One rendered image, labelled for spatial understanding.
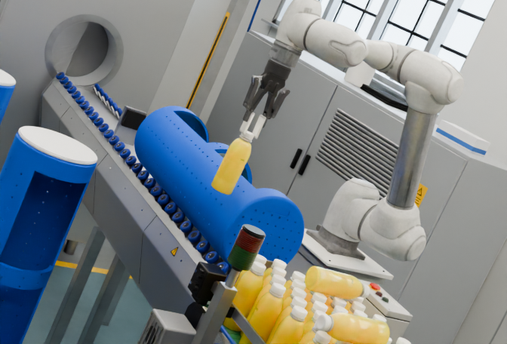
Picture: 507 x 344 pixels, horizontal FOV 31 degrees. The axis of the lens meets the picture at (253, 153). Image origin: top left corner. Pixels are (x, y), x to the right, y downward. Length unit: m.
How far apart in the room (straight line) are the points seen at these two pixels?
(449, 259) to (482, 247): 0.21
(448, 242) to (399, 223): 1.25
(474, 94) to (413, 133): 2.60
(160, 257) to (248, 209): 0.46
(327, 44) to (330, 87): 2.54
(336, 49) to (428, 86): 0.54
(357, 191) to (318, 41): 0.91
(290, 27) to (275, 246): 0.70
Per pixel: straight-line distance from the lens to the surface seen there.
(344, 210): 3.40
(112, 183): 3.63
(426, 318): 4.68
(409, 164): 3.20
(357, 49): 2.60
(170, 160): 3.24
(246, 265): 2.28
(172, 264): 3.06
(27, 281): 3.20
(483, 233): 4.64
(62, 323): 3.93
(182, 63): 8.44
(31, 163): 3.06
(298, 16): 2.69
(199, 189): 3.01
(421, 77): 3.06
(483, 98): 5.68
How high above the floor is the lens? 1.85
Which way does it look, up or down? 11 degrees down
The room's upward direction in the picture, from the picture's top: 24 degrees clockwise
